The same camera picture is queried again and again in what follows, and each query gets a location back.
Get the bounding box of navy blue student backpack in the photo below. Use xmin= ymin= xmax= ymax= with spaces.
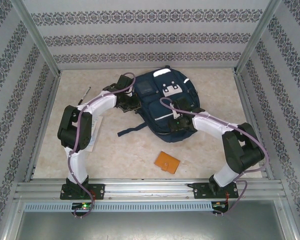
xmin=117 ymin=65 xmax=200 ymax=144

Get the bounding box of orange leather wallet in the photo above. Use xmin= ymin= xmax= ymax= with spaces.
xmin=153 ymin=150 xmax=181 ymax=174

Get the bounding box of white paper with blue print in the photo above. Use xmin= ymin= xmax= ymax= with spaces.
xmin=88 ymin=116 xmax=104 ymax=152

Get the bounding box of black marker with white barrel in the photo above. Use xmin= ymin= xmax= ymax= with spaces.
xmin=77 ymin=86 xmax=92 ymax=106

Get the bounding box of grey sheet metal shelf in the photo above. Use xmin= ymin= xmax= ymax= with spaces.
xmin=13 ymin=209 xmax=300 ymax=240

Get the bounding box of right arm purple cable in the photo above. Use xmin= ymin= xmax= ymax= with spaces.
xmin=159 ymin=97 xmax=269 ymax=217

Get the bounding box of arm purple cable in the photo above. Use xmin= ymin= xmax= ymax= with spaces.
xmin=68 ymin=71 xmax=137 ymax=219
xmin=159 ymin=97 xmax=269 ymax=217

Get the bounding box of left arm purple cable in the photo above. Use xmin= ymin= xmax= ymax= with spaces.
xmin=68 ymin=71 xmax=137 ymax=219

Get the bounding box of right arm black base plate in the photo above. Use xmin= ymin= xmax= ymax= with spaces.
xmin=193 ymin=182 xmax=240 ymax=200

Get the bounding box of aluminium table side rail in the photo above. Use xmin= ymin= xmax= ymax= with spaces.
xmin=236 ymin=73 xmax=275 ymax=180
xmin=24 ymin=74 xmax=62 ymax=182

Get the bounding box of aluminium mounting rail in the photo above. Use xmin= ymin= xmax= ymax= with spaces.
xmin=13 ymin=177 xmax=287 ymax=201

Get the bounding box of grey slotted cable duct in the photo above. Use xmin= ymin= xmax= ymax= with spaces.
xmin=23 ymin=201 xmax=214 ymax=213

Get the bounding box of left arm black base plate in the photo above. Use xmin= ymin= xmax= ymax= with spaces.
xmin=59 ymin=183 xmax=106 ymax=201

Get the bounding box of aluminium frame post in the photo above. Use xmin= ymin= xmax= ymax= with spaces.
xmin=11 ymin=0 xmax=63 ymax=77
xmin=234 ymin=0 xmax=283 ymax=75

